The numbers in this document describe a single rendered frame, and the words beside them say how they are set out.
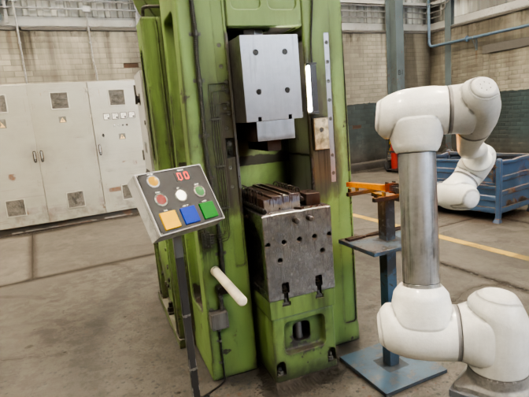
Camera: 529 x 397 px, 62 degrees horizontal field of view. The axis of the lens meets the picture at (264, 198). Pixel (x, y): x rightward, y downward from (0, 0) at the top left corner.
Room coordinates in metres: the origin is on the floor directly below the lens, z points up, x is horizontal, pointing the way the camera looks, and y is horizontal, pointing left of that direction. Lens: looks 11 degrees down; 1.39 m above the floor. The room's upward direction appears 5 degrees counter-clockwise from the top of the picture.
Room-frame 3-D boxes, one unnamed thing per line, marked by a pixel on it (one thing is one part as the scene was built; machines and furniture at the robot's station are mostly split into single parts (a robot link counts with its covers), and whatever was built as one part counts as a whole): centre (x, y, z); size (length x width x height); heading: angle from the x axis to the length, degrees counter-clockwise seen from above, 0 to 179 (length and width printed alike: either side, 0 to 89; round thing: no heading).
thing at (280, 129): (2.40, -0.01, 1.32); 0.42 x 0.20 x 0.10; 20
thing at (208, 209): (1.91, 0.25, 1.01); 0.07 x 0.05 x 0.07; 135
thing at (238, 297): (1.99, 0.21, 0.62); 0.44 x 0.05 x 0.05; 20
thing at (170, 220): (1.77, 0.39, 1.01); 0.07 x 0.05 x 0.07; 135
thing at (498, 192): (5.45, -2.58, 0.36); 1.20 x 0.80 x 0.72; 32
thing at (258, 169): (2.71, 0.06, 1.37); 0.41 x 0.10 x 0.91; 110
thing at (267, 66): (2.41, -0.05, 1.56); 0.42 x 0.39 x 0.40; 20
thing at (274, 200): (2.40, -0.01, 0.96); 0.42 x 0.20 x 0.09; 20
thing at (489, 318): (1.12, -0.60, 0.77); 0.18 x 0.16 x 0.22; 75
